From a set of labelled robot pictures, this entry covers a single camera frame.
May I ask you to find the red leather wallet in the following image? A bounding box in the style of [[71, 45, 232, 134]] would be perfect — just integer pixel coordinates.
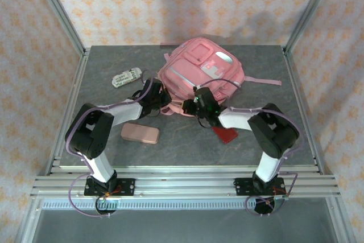
[[212, 125, 238, 144]]

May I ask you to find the plain pink pencil case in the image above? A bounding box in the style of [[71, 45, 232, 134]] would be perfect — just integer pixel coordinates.
[[121, 122, 160, 145]]

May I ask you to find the white pencil case black print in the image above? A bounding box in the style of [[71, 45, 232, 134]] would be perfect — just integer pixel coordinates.
[[111, 67, 143, 89]]

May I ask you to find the pink backpack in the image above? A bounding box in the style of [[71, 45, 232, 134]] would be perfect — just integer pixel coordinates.
[[157, 37, 282, 118]]

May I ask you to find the wide aluminium mounting beam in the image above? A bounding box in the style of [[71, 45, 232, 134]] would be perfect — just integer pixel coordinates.
[[30, 175, 341, 198]]

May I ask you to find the black round controller unit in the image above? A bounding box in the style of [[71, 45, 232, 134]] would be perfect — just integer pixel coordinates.
[[95, 197, 119, 217], [253, 196, 285, 216]]

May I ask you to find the aluminium table edge rail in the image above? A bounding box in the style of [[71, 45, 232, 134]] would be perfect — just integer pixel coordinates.
[[282, 46, 325, 175], [45, 164, 325, 177], [45, 48, 91, 176]]

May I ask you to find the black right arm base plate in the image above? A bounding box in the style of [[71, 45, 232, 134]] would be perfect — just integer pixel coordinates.
[[234, 177, 286, 197]]

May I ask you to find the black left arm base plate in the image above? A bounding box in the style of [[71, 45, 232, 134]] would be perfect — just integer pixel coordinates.
[[84, 178, 136, 197]]

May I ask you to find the grey slotted cable duct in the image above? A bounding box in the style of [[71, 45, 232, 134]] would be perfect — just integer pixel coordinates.
[[42, 199, 288, 211]]

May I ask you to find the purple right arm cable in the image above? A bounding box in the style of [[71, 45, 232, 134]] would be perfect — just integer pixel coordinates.
[[195, 79, 305, 217]]

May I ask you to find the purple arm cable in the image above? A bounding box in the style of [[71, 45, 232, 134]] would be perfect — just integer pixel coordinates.
[[195, 79, 305, 217], [64, 68, 156, 217]]

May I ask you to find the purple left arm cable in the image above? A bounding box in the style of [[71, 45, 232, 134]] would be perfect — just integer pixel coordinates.
[[64, 68, 156, 217]]

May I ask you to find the aluminium frame post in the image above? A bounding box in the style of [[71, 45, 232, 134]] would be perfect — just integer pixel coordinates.
[[283, 0, 340, 55], [28, 0, 86, 56]]

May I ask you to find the aluminium lower frame leg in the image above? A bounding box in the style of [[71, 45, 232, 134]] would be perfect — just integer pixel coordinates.
[[14, 197, 43, 243], [326, 197, 356, 243]]

